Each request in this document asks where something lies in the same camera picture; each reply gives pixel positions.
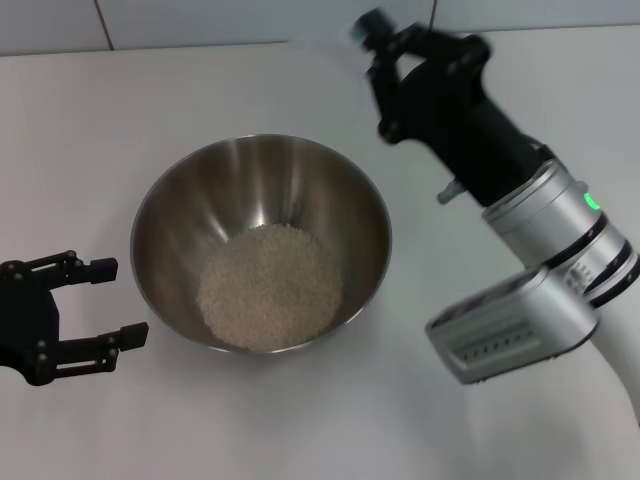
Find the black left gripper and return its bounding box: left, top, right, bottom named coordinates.
left=0, top=249, right=150, bottom=387

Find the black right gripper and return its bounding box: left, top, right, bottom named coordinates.
left=351, top=8, right=546, bottom=209

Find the clear plastic cup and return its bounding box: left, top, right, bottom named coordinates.
left=287, top=29, right=391, bottom=111

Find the stainless steel mixing bowl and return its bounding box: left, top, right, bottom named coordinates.
left=129, top=133, right=394, bottom=355

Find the right gripper cable with plug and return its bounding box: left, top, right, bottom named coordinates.
left=437, top=178, right=465, bottom=205

